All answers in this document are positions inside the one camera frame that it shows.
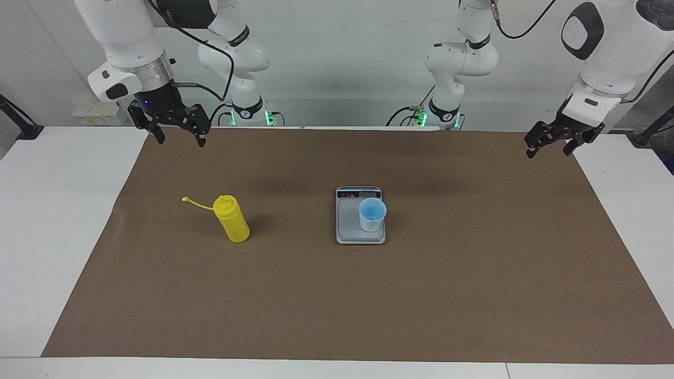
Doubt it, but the light blue plastic cup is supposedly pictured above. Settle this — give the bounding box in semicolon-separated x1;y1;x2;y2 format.
359;198;387;233

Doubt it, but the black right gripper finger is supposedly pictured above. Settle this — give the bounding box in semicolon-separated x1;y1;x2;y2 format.
128;102;166;145
183;104;212;148

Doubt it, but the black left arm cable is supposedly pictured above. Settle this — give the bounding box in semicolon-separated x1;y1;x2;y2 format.
490;0;674;104

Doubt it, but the black clamp stand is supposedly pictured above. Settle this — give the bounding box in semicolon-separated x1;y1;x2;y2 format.
0;94;44;141
627;105;674;146

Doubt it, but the brown table mat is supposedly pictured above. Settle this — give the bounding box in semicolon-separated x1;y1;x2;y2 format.
41;126;674;365

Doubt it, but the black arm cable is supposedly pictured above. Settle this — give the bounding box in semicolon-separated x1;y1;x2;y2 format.
490;0;674;104
146;0;236;102

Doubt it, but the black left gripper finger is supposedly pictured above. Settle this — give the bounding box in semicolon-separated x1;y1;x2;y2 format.
523;121;558;159
563;122;606;157

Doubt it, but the silver digital kitchen scale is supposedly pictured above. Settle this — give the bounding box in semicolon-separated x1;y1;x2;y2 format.
335;186;387;245

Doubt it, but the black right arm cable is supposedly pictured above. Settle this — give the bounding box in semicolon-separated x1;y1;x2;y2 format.
146;0;236;102

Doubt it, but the yellow squeeze bottle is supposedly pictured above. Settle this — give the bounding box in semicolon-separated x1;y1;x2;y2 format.
182;195;251;243

